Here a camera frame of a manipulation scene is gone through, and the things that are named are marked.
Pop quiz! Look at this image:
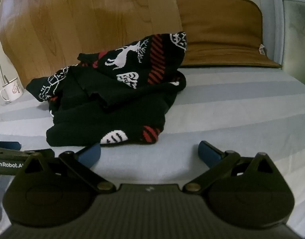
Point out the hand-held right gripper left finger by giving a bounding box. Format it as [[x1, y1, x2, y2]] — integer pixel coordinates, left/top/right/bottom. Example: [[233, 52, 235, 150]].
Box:
[[16, 144, 116, 193]]

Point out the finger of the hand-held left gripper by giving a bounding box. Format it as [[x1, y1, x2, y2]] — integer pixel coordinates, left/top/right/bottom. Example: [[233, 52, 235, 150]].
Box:
[[0, 141, 21, 151]]

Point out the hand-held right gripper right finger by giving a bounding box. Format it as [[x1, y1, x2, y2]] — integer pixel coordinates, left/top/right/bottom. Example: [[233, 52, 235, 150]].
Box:
[[184, 141, 280, 194]]

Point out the black patterned knit sweater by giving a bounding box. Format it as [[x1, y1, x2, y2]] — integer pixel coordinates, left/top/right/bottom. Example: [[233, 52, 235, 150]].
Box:
[[25, 31, 188, 148]]

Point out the striped grey bed sheet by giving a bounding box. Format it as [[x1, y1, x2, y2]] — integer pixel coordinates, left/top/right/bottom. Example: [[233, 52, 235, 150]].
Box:
[[0, 66, 305, 232]]

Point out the white enamel mug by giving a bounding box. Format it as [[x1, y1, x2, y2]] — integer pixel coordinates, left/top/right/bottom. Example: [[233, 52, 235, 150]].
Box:
[[0, 77, 24, 102]]

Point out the brown cushion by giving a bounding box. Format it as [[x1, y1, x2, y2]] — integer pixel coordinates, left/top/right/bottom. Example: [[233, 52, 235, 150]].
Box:
[[174, 0, 282, 68]]

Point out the wooden headboard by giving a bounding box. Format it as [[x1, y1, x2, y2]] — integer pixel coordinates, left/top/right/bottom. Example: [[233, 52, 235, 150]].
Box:
[[0, 0, 183, 86]]

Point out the white window frame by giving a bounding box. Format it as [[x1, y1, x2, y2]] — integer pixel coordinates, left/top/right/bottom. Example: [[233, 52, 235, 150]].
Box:
[[268, 0, 305, 90]]

